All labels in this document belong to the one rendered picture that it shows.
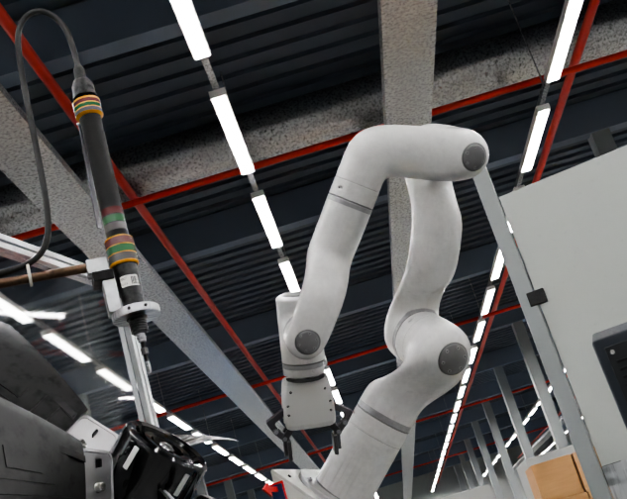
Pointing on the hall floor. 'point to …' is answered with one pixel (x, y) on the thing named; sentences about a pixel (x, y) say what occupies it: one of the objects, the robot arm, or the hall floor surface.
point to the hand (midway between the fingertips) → (312, 450)
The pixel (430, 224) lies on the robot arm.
